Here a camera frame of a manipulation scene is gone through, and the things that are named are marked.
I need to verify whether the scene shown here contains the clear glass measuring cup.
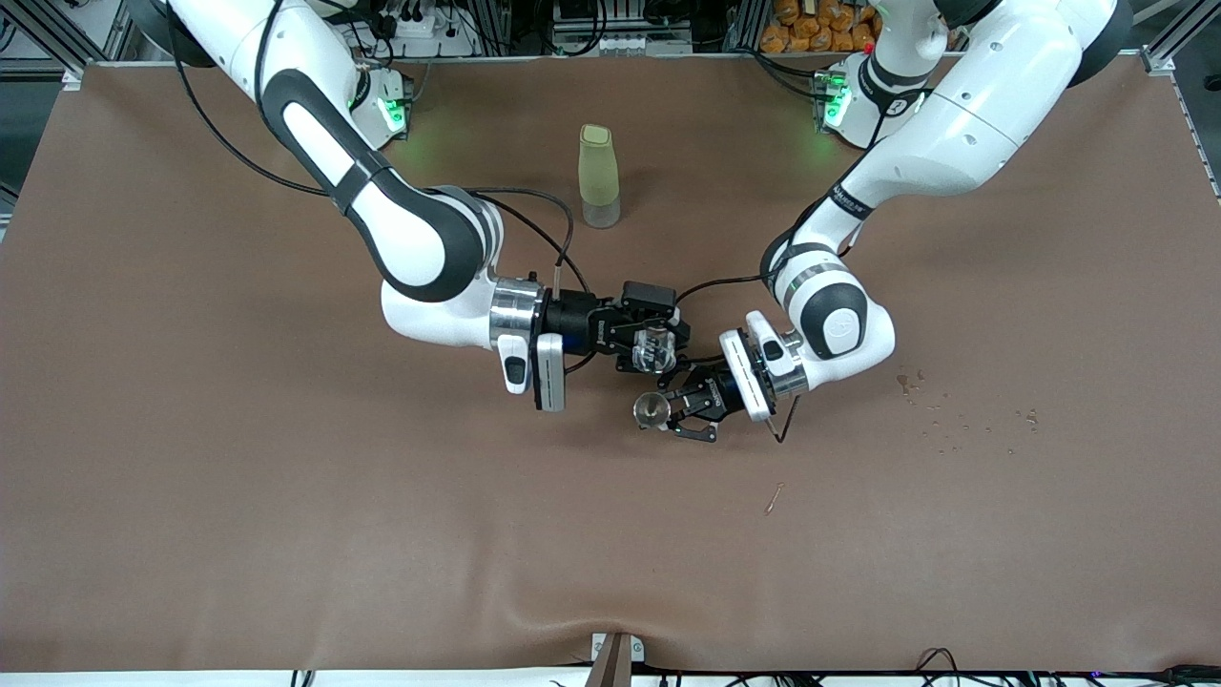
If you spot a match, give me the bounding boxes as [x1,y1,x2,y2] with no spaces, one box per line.
[634,324,679,374]

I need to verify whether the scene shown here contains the steel hourglass jigger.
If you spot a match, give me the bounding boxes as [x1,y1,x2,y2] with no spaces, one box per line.
[633,391,674,432]

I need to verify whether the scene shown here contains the brown table mat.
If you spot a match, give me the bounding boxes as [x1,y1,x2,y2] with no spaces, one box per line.
[0,52,1221,675]

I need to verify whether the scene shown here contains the yellow-green frosted bottle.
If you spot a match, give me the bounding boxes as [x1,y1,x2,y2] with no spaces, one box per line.
[578,124,622,230]

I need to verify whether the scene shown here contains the spilled liquid droplets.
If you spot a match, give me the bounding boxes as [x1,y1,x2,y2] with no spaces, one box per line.
[895,370,1041,455]

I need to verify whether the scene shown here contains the white long socket strip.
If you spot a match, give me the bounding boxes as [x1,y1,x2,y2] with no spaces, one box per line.
[553,33,694,56]

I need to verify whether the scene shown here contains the orange packets pile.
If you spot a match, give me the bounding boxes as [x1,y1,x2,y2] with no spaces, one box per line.
[760,0,883,54]

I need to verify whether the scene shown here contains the white power strip with plugs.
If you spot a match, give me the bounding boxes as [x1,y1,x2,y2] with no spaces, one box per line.
[377,8,459,41]

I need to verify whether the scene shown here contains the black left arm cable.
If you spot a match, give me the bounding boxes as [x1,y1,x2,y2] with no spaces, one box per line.
[673,229,859,446]

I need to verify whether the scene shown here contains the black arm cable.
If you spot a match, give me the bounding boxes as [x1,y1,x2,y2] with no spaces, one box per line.
[673,229,859,446]
[167,0,594,299]

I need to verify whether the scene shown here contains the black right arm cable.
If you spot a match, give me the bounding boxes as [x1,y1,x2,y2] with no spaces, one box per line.
[167,0,594,299]

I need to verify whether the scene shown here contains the wooden clamp bracket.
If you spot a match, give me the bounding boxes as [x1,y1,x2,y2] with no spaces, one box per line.
[584,632,646,687]

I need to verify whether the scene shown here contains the black looped floor cable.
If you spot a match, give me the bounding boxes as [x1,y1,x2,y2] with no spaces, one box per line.
[916,648,966,687]

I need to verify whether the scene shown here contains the aluminium frame profile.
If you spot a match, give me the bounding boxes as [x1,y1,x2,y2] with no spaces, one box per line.
[19,0,144,75]
[1140,0,1221,75]

